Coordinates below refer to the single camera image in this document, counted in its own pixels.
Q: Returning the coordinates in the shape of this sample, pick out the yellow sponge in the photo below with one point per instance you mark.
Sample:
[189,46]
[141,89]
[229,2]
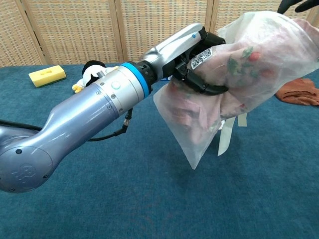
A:
[47,76]

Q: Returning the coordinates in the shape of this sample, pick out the pink floral clothes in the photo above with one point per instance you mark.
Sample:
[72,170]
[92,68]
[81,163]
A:
[239,64]

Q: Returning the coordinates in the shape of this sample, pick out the blue carpet table cover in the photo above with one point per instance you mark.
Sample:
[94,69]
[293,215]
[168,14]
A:
[124,199]

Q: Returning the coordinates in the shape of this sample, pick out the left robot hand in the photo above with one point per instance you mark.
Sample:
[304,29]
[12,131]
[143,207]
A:
[172,49]

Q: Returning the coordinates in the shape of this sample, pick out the woven folding screen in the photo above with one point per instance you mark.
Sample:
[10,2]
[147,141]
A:
[74,30]

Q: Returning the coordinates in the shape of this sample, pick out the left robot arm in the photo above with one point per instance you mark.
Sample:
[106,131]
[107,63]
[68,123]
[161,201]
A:
[74,112]

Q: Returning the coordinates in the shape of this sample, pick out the plush doll with black hair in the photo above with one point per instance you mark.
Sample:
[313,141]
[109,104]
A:
[91,72]

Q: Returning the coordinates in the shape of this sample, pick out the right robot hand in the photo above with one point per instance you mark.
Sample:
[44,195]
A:
[289,3]

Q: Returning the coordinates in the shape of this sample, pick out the brown cloth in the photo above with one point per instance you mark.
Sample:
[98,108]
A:
[299,94]

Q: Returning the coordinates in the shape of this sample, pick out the translucent plastic bag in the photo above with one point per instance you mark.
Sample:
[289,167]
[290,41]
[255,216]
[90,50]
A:
[197,154]

